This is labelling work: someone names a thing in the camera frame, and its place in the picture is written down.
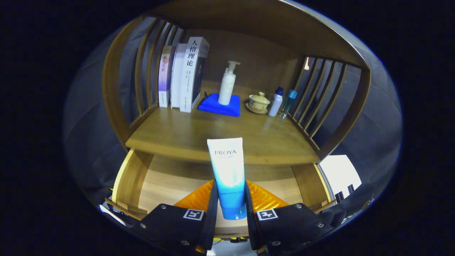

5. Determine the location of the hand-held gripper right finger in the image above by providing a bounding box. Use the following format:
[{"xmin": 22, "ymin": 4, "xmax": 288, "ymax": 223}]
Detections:
[{"xmin": 245, "ymin": 180, "xmax": 347, "ymax": 255}]

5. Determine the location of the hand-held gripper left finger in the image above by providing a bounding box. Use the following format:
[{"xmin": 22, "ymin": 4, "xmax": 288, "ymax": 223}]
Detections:
[{"xmin": 130, "ymin": 180, "xmax": 219, "ymax": 255}]

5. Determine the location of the white and blue tube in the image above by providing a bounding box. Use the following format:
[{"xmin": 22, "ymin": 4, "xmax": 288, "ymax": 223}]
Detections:
[{"xmin": 207, "ymin": 138, "xmax": 247, "ymax": 220}]

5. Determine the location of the wooden drawer with black knob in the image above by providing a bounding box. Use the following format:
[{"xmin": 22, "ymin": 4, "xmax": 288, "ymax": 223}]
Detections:
[{"xmin": 105, "ymin": 149, "xmax": 338, "ymax": 239}]

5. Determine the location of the wooden countertop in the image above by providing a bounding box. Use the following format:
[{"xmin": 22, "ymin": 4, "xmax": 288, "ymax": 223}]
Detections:
[{"xmin": 125, "ymin": 80, "xmax": 320, "ymax": 165}]

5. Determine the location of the grey metal cabinet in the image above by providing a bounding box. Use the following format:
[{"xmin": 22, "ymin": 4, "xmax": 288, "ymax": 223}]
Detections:
[{"xmin": 318, "ymin": 155, "xmax": 362, "ymax": 203}]

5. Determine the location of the blue folded cloth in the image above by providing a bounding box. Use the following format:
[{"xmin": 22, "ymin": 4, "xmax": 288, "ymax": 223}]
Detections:
[{"xmin": 198, "ymin": 93, "xmax": 241, "ymax": 117}]

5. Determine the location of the yellow lidded teacup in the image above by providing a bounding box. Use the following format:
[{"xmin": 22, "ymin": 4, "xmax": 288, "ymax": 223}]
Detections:
[{"xmin": 246, "ymin": 92, "xmax": 271, "ymax": 114}]

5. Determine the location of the white bottle with blue cap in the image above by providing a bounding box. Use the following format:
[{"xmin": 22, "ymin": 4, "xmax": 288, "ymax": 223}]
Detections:
[{"xmin": 268, "ymin": 87, "xmax": 284, "ymax": 117}]

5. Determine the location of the clear blue bottle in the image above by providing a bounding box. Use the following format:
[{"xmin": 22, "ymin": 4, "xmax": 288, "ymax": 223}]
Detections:
[{"xmin": 279, "ymin": 89, "xmax": 298, "ymax": 119}]

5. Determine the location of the white pump bottle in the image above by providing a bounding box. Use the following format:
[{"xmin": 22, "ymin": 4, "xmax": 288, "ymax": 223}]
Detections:
[{"xmin": 218, "ymin": 61, "xmax": 241, "ymax": 106}]

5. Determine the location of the thick white and black book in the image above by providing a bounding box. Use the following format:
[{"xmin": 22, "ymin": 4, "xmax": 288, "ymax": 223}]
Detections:
[{"xmin": 180, "ymin": 36, "xmax": 210, "ymax": 113}]

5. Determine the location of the thin white book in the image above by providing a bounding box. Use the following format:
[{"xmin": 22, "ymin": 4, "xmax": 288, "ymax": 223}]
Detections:
[{"xmin": 171, "ymin": 43, "xmax": 188, "ymax": 109}]

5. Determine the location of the purple book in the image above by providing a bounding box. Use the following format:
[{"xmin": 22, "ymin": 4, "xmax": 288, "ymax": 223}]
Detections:
[{"xmin": 159, "ymin": 45, "xmax": 175, "ymax": 108}]

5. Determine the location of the black backdrop cloth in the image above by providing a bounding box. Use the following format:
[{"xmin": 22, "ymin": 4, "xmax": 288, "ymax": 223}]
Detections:
[{"xmin": 63, "ymin": 18, "xmax": 404, "ymax": 221}]

